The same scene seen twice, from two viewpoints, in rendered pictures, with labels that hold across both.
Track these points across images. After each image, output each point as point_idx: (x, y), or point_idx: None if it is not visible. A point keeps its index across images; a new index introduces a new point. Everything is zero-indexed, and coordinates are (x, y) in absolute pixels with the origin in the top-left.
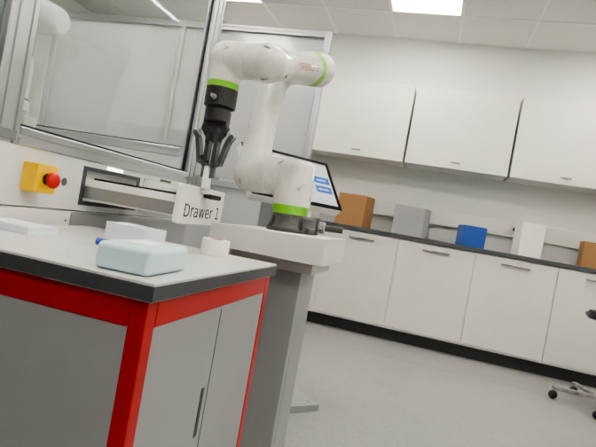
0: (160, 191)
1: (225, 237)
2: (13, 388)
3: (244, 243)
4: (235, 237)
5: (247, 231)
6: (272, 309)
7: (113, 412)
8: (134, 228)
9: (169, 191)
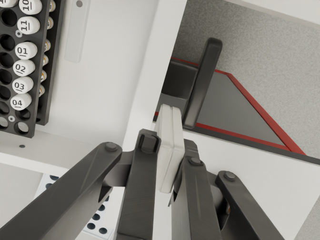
0: (33, 134)
1: (235, 1)
2: None
3: (286, 18)
4: (264, 10)
5: (302, 20)
6: None
7: None
8: (89, 233)
9: (32, 71)
